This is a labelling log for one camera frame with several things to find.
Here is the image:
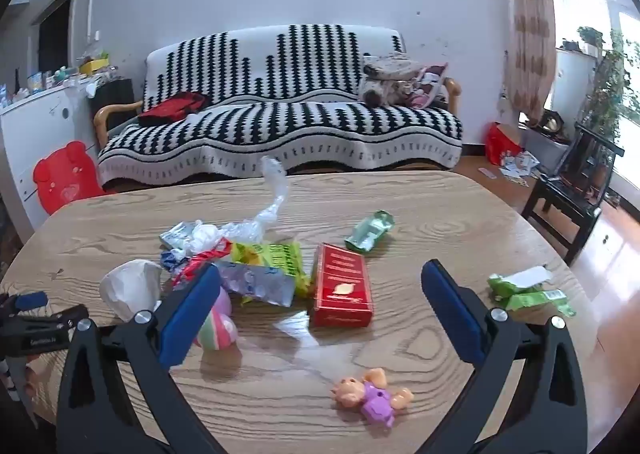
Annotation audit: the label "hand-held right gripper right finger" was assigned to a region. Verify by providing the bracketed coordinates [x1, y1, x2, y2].
[415, 259, 588, 454]

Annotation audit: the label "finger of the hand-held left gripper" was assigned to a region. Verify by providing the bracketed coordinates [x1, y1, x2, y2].
[0, 291, 49, 317]
[15, 304, 91, 333]

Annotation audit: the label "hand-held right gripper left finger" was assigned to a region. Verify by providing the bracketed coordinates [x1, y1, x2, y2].
[56, 261, 226, 454]

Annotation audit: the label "pink green striped ball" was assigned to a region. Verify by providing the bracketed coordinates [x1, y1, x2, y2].
[197, 291, 239, 351]

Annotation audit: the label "red blue wrapper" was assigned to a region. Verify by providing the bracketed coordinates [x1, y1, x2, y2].
[160, 241, 233, 290]

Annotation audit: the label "green and white wrapper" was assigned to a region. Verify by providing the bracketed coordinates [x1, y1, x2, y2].
[487, 265, 553, 298]

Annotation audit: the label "white paper cup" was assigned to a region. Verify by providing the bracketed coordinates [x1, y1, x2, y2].
[99, 259, 163, 322]

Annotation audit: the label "blue silver wrapper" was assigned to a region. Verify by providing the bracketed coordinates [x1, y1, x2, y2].
[217, 260, 296, 307]

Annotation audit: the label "yellow green snack bag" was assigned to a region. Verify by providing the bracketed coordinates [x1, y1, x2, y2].
[231, 241, 318, 299]

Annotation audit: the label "red cardboard box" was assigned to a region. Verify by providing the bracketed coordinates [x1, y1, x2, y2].
[309, 243, 375, 328]

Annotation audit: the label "pink purple toy figure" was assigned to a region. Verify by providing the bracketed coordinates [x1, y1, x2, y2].
[330, 368, 415, 430]

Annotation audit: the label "clear plastic bag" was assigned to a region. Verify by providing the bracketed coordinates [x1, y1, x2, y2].
[220, 155, 291, 244]

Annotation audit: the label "red bear-shaped stool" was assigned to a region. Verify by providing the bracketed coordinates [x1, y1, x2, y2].
[32, 141, 107, 216]

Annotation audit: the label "dark wooden chair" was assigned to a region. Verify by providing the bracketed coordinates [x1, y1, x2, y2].
[522, 121, 626, 267]

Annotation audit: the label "scattered papers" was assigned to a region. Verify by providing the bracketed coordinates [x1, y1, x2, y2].
[477, 150, 541, 185]

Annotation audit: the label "red bag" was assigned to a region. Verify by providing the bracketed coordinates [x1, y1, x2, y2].
[484, 121, 523, 167]

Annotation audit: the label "red cloth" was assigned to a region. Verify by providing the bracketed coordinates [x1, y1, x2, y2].
[137, 92, 211, 127]

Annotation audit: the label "black white sofa blanket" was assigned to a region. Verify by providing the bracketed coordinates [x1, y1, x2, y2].
[96, 24, 463, 185]

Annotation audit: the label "dark mantel clock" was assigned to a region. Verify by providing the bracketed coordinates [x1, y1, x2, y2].
[537, 109, 566, 137]

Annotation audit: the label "row of small containers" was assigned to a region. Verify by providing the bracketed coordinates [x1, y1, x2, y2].
[0, 64, 81, 108]

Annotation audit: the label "black side cabinet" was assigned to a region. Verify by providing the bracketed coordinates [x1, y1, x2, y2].
[90, 78, 135, 132]

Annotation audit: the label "pink printed pillow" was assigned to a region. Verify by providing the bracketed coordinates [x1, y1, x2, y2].
[407, 63, 449, 110]

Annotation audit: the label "yellow box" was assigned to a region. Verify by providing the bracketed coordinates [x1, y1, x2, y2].
[77, 57, 111, 76]

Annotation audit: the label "white window cabinet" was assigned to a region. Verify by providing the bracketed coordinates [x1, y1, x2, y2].
[552, 47, 601, 127]

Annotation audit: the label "brown patterned curtain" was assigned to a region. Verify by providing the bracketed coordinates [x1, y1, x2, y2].
[500, 0, 558, 125]

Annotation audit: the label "wooden frame sofa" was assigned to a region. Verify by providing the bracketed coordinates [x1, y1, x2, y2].
[94, 24, 463, 187]

